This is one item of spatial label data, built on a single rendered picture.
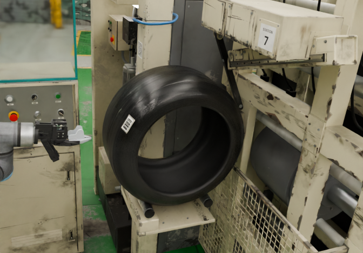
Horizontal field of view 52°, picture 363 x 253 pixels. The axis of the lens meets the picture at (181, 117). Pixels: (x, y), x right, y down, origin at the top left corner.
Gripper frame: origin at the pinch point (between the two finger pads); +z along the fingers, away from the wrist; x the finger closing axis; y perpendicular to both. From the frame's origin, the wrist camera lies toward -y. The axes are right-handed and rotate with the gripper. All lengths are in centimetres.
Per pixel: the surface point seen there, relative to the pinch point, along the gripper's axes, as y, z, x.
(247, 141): -11, 90, 20
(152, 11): 50, 27, 25
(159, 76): 27.9, 25.8, 0.6
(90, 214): -120, 29, 109
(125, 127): 10.5, 11.4, -10.6
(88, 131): -117, 49, 258
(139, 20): 45, 22, 26
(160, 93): 24.3, 23.5, -9.6
